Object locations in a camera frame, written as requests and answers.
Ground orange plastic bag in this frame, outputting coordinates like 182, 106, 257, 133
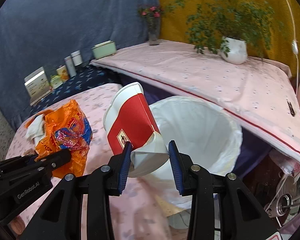
25, 100, 93, 178

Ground red white paper cup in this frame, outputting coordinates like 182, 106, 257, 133
103, 82, 169, 178

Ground silver metal can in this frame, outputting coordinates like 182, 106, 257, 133
265, 193, 293, 218

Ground white crumpled tissue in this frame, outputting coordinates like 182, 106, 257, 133
25, 114, 45, 145

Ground white card box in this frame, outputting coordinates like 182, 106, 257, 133
24, 67, 51, 106

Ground small green packet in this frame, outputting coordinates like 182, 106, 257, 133
50, 75, 63, 89

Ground black clip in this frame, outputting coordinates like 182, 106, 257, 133
287, 100, 295, 116

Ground yellow orange can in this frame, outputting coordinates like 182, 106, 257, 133
56, 65, 70, 82

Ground pink cloth red trim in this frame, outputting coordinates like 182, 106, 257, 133
91, 40, 300, 166

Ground navy floral cloth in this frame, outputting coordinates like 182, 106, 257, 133
30, 66, 117, 115

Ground tall white bottle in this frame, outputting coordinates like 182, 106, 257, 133
64, 56, 77, 77

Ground white jar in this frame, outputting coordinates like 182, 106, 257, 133
71, 50, 83, 66

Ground mint green tin box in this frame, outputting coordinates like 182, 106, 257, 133
92, 41, 117, 59

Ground blue fabric sofa cover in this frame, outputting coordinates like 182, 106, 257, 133
0, 0, 158, 129

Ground green plant white pot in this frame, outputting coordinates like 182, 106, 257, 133
165, 0, 287, 59

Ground glass vase pink flowers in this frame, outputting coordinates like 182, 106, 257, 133
138, 5, 163, 46

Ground white cable with switch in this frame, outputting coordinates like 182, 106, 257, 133
277, 0, 300, 93

